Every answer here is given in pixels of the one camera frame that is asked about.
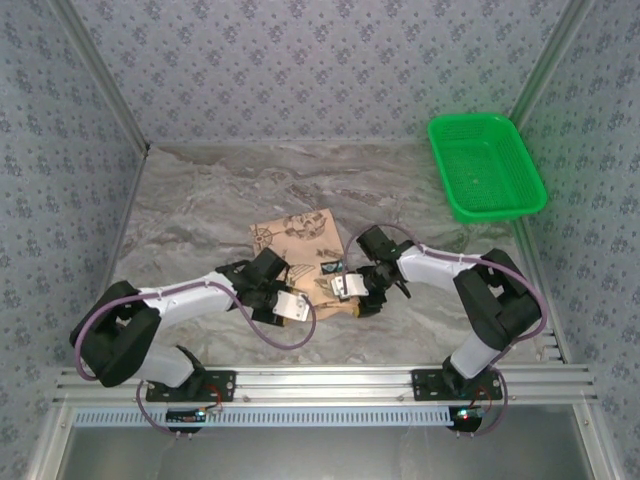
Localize small circuit board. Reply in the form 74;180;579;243
166;408;209;425
448;406;489;432

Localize purple cable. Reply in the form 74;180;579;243
343;222;551;441
73;274;319;441

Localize aluminium frame leg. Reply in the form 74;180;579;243
574;402;619;480
27;404;76;480

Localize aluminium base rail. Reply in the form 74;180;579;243
52;364;599;405

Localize aluminium corner post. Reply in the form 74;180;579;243
507;0;599;126
49;0;152;154

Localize white slotted cable duct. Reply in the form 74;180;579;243
73;405;454;428

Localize green plastic basket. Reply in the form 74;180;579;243
427;113;548;224

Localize peach printed t-shirt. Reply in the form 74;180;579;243
249;207;386;321

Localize aluminium table side rail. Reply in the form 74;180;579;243
512;217;574;366

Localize grey metal sheet panel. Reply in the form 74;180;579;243
59;424;596;480

